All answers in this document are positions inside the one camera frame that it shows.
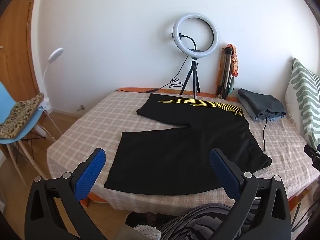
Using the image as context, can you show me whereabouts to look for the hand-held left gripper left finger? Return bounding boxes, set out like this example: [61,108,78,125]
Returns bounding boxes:
[24,148,107,240]

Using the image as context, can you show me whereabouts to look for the folded silver tripod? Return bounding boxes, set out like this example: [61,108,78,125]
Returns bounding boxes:
[215,45,235,100]

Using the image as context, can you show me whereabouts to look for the black ring light cable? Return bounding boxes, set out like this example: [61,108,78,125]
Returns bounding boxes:
[117,55,190,93]

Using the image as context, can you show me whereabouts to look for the small black tripod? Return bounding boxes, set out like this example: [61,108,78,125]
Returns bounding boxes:
[179,56,201,100]

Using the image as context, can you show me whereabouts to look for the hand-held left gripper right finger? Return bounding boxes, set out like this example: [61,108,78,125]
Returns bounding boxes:
[209,147,292,240]

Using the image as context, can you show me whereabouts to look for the black shirt with yellow lines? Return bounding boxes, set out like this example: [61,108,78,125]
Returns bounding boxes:
[104,93,272,196]

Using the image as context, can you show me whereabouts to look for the checkered bed blanket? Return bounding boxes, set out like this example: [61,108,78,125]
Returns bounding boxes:
[46,90,320,217]

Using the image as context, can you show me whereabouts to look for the white power strip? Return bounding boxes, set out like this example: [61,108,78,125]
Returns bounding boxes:
[35,124,56,143]

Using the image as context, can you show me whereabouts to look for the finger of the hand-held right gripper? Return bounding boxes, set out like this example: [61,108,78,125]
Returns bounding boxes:
[304,144,320,167]

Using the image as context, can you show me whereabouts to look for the white fluffy slipper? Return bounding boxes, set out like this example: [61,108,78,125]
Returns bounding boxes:
[134,224,162,240]

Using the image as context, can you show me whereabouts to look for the green and white patterned pillow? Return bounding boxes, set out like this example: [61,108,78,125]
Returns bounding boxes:
[285,57,320,153]

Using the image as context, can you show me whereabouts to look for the leopard print cushion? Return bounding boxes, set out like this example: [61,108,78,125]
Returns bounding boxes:
[0,93,45,139]

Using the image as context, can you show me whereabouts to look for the wooden door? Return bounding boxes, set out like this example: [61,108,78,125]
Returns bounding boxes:
[0,0,40,100]

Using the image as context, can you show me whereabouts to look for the thin black cable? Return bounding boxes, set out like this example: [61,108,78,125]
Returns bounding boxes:
[262,119,270,153]

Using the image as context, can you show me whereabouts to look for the blue chair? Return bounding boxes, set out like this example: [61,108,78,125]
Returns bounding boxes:
[0,81,47,185]

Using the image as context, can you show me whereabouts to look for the folded grey clothes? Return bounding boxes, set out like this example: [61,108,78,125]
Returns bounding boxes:
[237,88,287,122]

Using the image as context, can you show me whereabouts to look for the white ring light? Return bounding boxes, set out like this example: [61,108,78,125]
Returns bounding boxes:
[172,13,218,58]

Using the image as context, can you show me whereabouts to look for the white gooseneck lamp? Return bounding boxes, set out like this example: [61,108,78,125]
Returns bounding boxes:
[40,47,64,111]

